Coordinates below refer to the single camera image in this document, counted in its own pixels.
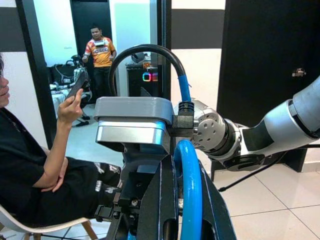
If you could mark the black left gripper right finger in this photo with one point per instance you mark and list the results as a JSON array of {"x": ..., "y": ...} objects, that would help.
[{"x": 213, "y": 220}]

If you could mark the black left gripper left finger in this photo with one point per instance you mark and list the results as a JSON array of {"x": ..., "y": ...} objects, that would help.
[{"x": 165, "y": 205}]

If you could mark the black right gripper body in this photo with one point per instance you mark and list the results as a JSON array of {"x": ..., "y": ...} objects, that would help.
[{"x": 135, "y": 182}]

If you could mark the black computer tower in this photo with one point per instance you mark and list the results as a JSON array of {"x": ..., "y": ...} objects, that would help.
[{"x": 136, "y": 85}]

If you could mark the seated person in black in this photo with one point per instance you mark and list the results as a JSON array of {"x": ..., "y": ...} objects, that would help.
[{"x": 30, "y": 162}]

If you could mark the white plastic chair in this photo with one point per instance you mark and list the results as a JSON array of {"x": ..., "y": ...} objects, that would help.
[{"x": 37, "y": 228}]

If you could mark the black smartphone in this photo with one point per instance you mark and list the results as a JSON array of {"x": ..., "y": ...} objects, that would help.
[{"x": 76, "y": 87}]

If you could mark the person in orange shirt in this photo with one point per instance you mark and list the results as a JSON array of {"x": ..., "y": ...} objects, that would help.
[{"x": 100, "y": 52}]

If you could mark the black door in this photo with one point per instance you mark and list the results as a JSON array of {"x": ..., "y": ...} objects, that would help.
[{"x": 262, "y": 50}]

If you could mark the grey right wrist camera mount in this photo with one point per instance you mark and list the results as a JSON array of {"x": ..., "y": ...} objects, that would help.
[{"x": 132, "y": 110}]

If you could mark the black door frame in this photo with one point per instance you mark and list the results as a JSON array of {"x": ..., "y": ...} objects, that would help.
[{"x": 37, "y": 75}]

